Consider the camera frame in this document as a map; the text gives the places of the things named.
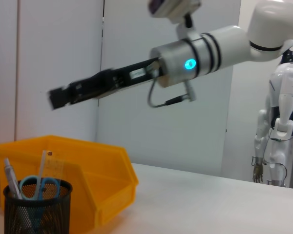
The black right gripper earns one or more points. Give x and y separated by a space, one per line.
131 75

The clear plastic ruler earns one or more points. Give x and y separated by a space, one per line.
52 168

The blue scissors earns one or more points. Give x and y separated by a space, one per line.
48 187

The silver ballpoint pen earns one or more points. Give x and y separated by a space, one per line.
11 178

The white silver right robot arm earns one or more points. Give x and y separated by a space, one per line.
222 48

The black mesh pen holder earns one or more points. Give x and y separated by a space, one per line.
36 212

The yellow plastic bin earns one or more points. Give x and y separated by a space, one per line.
107 170

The white humanoid robot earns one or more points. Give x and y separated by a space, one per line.
283 109

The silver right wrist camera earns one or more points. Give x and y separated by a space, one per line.
173 8

